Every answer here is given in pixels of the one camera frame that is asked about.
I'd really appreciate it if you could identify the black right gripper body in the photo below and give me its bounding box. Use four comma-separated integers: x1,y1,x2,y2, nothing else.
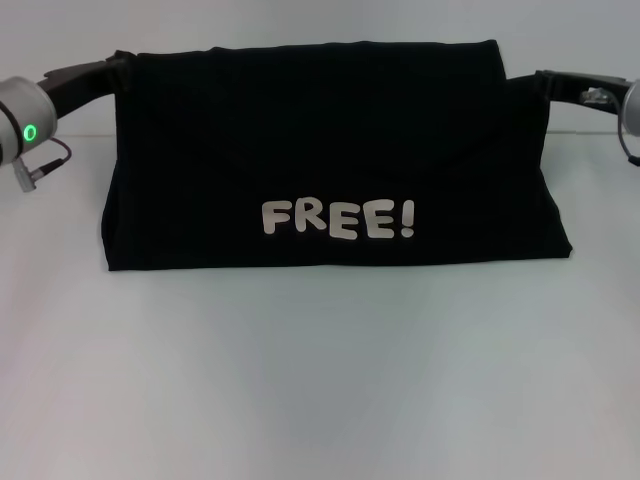
549,69,632,119

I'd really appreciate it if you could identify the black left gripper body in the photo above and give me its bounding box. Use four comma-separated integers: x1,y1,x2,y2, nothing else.
42,59,114,122

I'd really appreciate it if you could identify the black shirt with FREE print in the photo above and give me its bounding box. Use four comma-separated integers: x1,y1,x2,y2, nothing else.
102,40,574,274

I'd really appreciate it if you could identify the right gripper cable with plugs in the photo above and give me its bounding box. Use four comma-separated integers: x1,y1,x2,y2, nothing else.
579,87,640,169

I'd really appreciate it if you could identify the gripper cable with plugs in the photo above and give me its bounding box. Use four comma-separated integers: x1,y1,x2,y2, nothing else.
12,137,74,190
579,87,640,169

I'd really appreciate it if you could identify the left gripper cable with plugs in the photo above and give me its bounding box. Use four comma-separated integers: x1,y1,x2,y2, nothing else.
12,137,74,190

